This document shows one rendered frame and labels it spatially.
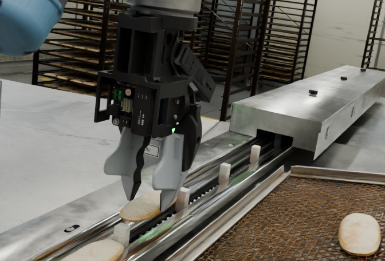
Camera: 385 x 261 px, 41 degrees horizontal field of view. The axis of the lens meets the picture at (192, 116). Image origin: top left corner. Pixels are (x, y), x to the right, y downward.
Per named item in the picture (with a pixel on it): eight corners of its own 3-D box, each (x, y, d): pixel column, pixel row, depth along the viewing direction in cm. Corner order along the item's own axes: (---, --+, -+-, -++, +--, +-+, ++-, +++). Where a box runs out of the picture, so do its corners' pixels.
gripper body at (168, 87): (90, 128, 52) (101, 6, 49) (136, 115, 59) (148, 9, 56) (156, 146, 48) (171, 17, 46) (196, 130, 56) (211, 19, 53)
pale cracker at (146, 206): (157, 190, 64) (158, 182, 63) (184, 199, 62) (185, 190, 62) (109, 216, 55) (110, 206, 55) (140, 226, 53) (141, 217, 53)
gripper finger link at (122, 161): (85, 201, 56) (103, 123, 53) (116, 186, 61) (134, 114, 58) (107, 213, 54) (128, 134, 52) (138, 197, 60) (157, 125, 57)
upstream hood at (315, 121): (342, 82, 213) (346, 62, 211) (387, 91, 206) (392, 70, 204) (226, 138, 103) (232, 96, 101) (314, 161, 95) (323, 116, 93)
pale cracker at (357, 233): (341, 216, 55) (341, 205, 54) (379, 219, 53) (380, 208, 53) (335, 254, 45) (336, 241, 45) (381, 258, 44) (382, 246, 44)
